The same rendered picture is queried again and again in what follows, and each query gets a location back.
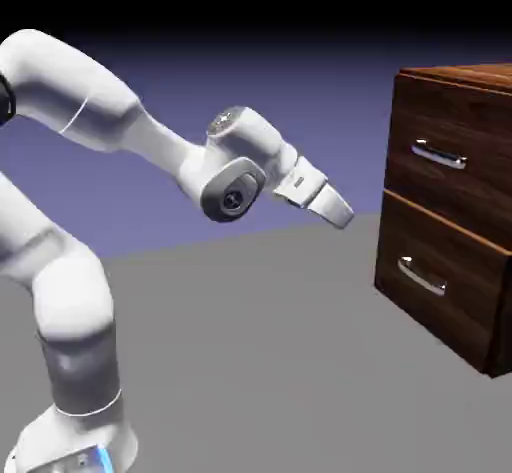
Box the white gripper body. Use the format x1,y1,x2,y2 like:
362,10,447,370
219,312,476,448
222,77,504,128
306,181,356,230

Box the dark wood cabinet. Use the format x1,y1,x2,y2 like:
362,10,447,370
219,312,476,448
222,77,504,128
374,62,512,379

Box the dark wood drawer front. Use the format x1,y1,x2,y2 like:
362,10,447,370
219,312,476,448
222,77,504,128
374,190,512,374
383,73,512,251

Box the curved silver drawer handle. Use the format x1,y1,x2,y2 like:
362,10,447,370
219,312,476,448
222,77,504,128
397,256,448,297
411,139,468,171

